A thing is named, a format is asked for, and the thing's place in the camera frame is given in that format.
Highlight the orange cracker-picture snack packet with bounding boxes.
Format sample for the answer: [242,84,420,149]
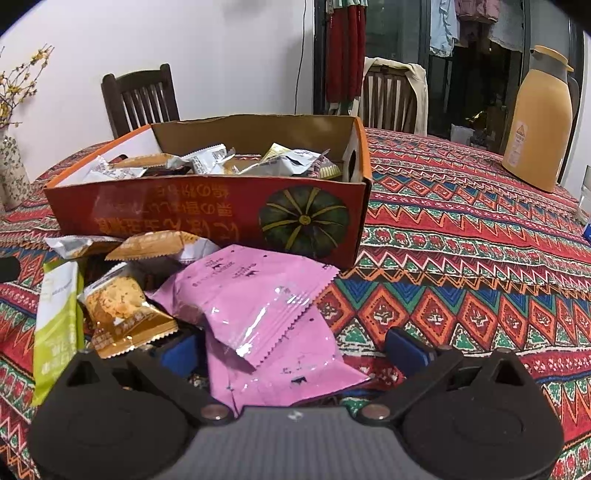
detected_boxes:
[78,262,180,361]

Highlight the plain orange snack packet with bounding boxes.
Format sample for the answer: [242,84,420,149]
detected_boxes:
[105,230,222,267]

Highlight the silver snack packet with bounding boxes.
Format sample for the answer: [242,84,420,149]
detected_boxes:
[44,235,124,260]

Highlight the yellow flower branches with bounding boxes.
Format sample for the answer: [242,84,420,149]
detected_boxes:
[0,45,55,131]

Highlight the pile of mixed packets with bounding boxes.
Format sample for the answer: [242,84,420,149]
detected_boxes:
[82,143,343,182]

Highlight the sliding glass door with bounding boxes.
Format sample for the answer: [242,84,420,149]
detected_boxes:
[313,0,586,186]

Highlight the floral ceramic vase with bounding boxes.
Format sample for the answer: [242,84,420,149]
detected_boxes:
[0,131,33,212]

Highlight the black cable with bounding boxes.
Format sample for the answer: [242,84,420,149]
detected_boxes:
[294,0,309,116]

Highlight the orange cardboard box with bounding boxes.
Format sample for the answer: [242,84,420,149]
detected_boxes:
[43,115,373,271]

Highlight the dark wooden chair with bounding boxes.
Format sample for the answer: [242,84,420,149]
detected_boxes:
[101,64,181,140]

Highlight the orange thermos jug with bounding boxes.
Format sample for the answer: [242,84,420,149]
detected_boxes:
[501,45,579,193]

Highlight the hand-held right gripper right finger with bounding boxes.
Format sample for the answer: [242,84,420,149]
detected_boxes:
[353,326,539,426]

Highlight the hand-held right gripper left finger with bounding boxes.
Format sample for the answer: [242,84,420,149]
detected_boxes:
[59,332,237,426]

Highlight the pink hanging garment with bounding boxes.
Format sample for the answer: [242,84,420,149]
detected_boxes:
[454,0,502,25]

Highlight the green white snack packet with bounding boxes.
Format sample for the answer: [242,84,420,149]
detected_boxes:
[31,260,87,408]

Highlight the light blue hanging shirt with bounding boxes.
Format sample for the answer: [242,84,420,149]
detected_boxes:
[428,0,461,58]

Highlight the chair with draped cloth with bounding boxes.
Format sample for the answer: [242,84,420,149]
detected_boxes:
[348,57,429,136]

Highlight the white lace hanging garment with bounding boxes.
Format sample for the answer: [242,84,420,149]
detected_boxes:
[488,0,525,52]

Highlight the pink snack packet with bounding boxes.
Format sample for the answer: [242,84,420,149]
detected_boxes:
[151,244,341,371]
[204,305,373,417]

